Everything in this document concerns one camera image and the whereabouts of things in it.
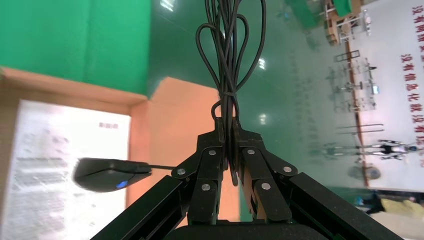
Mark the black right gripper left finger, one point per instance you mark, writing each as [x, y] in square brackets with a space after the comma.
[205, 179]

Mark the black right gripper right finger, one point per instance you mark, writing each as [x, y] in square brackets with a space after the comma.
[261, 179]

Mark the orange cardboard box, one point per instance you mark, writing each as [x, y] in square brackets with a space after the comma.
[179, 109]

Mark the white humanoid robot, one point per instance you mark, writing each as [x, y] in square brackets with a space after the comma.
[388, 149]

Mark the white printed instruction sheet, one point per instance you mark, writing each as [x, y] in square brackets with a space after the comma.
[59, 132]

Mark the metal equipment rack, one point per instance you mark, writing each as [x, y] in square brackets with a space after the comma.
[346, 24]

